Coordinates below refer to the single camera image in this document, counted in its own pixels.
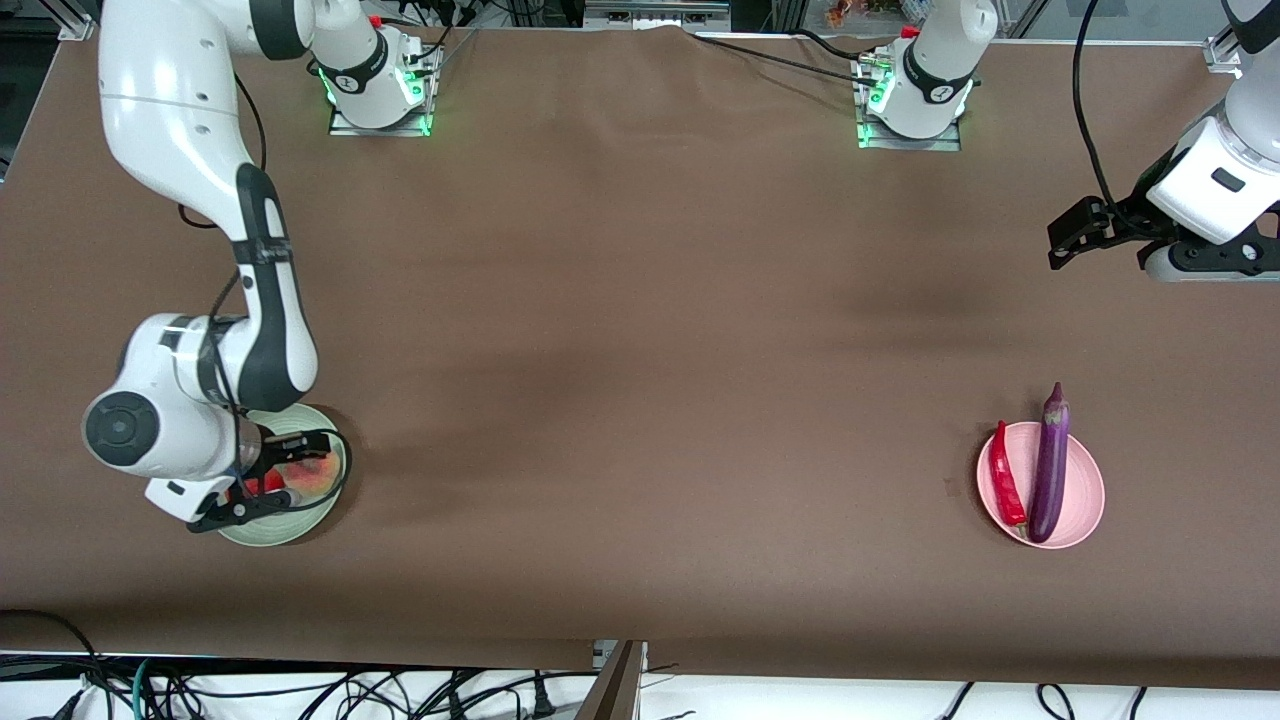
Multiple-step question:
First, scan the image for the peach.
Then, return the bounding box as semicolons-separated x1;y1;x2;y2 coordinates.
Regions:
280;455;337;501

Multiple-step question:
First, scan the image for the purple eggplant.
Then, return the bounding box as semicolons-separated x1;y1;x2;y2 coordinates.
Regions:
1026;382;1071;544

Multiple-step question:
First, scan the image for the red chili pepper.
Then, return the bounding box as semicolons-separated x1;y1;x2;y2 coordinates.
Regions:
991;420;1025;531

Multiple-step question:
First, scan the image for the green plate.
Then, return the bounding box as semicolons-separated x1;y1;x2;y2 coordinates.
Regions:
215;402;348;547

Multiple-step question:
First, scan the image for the pink plate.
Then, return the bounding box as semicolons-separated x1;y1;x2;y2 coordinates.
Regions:
976;422;1106;550

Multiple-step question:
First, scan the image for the brown table cloth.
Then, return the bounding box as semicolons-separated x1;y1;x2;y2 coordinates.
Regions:
0;18;1280;691

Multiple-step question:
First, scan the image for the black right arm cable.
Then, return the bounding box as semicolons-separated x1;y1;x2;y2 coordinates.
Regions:
178;70;353;516

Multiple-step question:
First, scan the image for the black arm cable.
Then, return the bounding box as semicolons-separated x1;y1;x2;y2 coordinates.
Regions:
178;70;353;516
1072;0;1126;216

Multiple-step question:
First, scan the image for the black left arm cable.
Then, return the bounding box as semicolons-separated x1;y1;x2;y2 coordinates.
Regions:
1072;0;1126;216

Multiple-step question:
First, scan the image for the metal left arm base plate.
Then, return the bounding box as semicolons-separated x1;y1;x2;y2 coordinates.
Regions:
855;50;963;153

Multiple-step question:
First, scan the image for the black arched floor cable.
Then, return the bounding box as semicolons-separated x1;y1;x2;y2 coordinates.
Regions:
0;610;103;720

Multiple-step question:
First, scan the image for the black tangled floor cable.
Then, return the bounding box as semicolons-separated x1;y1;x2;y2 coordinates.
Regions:
150;668;591;720

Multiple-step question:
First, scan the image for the short black table cable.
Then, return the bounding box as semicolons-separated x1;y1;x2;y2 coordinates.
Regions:
795;28;876;63

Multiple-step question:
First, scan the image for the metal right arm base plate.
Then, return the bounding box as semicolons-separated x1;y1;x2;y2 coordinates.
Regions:
328;45;433;138

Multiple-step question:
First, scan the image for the long black table cable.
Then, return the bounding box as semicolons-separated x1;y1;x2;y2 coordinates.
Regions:
690;33;881;89

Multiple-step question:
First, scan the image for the black base cable bundle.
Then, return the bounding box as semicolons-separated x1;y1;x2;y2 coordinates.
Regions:
385;15;479;63

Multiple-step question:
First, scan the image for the metal frame rail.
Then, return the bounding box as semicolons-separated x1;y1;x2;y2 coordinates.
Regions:
583;0;733;31

